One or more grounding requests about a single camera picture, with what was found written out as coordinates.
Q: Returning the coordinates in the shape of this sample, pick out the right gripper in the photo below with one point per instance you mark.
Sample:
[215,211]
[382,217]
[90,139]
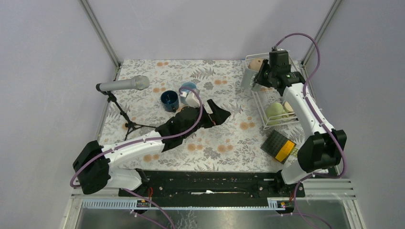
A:
[259,78]

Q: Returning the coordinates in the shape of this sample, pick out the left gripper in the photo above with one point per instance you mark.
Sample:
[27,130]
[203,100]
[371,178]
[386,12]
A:
[217,117]

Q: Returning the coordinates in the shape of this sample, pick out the grey-green cup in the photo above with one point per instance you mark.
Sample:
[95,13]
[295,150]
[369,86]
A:
[248,80]

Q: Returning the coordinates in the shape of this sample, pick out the light blue cup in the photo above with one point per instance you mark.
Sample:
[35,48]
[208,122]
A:
[189,85]

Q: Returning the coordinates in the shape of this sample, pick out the dark blue cup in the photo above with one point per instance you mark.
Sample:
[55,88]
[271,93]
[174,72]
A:
[170,101]

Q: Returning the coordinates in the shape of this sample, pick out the silver microphone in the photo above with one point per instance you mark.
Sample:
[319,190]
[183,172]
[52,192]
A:
[139,82]

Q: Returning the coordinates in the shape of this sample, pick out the black tripod mic stand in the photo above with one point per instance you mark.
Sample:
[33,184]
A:
[130,125]

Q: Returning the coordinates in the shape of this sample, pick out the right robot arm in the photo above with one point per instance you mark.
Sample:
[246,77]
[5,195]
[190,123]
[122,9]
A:
[324,144]

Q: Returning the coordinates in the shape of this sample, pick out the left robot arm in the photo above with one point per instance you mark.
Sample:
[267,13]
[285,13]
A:
[97,166]

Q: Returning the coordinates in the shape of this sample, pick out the beige ribbed cup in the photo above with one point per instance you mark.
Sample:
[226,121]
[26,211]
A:
[255,64]

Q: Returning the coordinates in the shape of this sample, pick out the floral table mat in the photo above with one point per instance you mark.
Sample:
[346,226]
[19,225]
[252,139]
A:
[232,146]

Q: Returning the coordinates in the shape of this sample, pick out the light green cup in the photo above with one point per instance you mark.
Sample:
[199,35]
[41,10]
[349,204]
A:
[274,112]

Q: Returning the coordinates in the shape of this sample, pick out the cream cup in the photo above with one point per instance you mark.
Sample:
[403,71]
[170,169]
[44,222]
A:
[288,109]

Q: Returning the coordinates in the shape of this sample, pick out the dark grey building plate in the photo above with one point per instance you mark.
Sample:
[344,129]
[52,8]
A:
[273,143]

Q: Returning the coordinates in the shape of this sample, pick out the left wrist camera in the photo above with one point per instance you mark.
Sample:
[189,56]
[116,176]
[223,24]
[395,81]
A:
[189,99]

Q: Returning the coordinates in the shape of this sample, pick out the white wire dish rack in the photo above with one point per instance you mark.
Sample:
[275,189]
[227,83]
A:
[269,104]

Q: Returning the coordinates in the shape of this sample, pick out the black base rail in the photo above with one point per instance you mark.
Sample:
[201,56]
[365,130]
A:
[216,185]

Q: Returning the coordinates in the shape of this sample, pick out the white cable duct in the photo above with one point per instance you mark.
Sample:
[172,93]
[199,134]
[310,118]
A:
[194,202]

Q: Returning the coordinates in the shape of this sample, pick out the right aluminium frame post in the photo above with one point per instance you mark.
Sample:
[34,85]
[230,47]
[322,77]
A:
[327,20]

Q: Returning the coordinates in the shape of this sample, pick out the aluminium frame post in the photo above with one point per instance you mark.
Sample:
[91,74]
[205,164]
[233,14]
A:
[327,20]
[100,32]

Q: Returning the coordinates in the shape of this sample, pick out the left aluminium frame post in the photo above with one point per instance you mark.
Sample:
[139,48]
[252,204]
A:
[100,32]

